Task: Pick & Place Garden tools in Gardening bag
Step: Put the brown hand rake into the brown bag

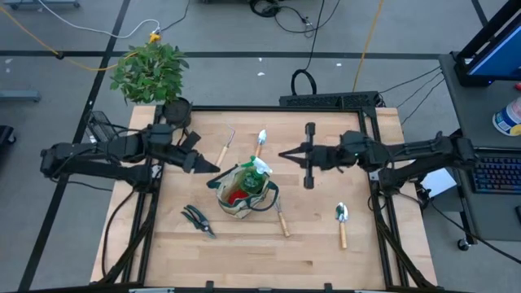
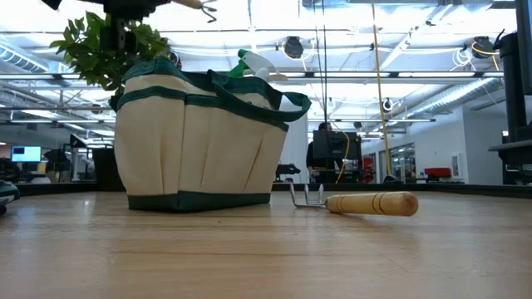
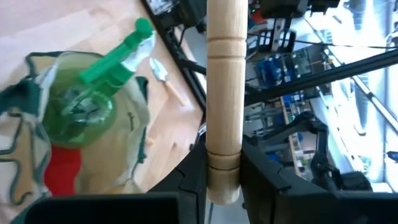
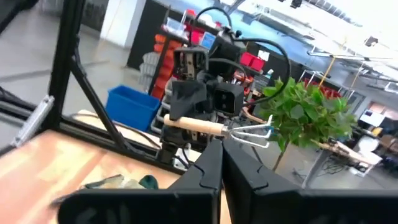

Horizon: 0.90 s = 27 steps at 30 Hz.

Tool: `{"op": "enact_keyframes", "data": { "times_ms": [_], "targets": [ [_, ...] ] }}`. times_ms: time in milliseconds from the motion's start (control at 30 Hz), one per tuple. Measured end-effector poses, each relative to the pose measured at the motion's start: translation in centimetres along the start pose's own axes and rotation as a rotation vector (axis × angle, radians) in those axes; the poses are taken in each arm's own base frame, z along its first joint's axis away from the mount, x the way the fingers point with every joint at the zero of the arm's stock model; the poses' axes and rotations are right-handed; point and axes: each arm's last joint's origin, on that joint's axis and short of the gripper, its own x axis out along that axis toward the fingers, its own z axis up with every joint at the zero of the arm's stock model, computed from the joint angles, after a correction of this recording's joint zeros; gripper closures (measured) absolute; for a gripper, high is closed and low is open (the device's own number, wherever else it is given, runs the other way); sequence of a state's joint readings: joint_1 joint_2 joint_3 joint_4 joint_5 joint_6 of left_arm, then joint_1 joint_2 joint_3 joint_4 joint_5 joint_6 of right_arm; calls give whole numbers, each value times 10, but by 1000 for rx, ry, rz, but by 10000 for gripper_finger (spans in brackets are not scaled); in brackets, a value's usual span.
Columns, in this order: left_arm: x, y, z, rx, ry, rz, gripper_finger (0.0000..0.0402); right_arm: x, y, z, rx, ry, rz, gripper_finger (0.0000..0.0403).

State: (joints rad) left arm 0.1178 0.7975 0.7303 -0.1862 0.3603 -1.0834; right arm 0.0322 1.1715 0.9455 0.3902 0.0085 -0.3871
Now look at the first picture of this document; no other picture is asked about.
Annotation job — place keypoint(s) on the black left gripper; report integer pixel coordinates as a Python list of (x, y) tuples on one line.
[(189, 160)]

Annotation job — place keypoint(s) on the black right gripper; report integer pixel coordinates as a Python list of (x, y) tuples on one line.
[(325, 156)]

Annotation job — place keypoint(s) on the green spray bottle white trigger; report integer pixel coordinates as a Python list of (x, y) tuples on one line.
[(252, 181)]

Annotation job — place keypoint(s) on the beige green canvas gardening bag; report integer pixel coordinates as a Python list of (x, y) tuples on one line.
[(240, 209)]

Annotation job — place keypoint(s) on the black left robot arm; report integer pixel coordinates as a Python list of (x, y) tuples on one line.
[(102, 150)]

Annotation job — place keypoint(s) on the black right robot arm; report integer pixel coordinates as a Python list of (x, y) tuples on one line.
[(427, 152)]

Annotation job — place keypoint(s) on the red gardening glove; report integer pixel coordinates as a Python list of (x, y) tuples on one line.
[(237, 197)]

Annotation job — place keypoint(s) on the black plant pot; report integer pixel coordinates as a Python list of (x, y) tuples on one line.
[(177, 112)]

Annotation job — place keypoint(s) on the black perforated control box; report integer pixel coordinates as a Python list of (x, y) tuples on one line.
[(325, 100)]

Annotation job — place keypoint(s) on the green leafy plant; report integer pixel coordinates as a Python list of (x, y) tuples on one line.
[(148, 73)]

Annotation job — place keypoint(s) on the white paper sheet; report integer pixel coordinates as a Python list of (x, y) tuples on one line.
[(439, 183)]

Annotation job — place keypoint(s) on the grey desk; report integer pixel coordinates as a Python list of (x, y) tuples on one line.
[(468, 114)]

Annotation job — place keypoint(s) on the black backlit keyboard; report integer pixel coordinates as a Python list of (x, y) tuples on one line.
[(496, 173)]

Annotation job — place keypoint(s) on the white blue wipes tub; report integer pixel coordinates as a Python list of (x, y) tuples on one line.
[(506, 120)]

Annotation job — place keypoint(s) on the black desk monitor with stand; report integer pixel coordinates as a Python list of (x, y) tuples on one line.
[(496, 57)]

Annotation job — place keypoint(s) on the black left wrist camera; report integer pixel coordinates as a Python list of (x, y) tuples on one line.
[(158, 134)]

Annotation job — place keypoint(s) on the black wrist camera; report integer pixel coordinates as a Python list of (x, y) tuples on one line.
[(158, 134), (353, 142)]

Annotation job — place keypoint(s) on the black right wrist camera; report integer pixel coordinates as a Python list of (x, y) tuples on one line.
[(353, 142)]

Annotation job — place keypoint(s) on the black metal table frame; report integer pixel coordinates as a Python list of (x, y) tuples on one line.
[(260, 108)]

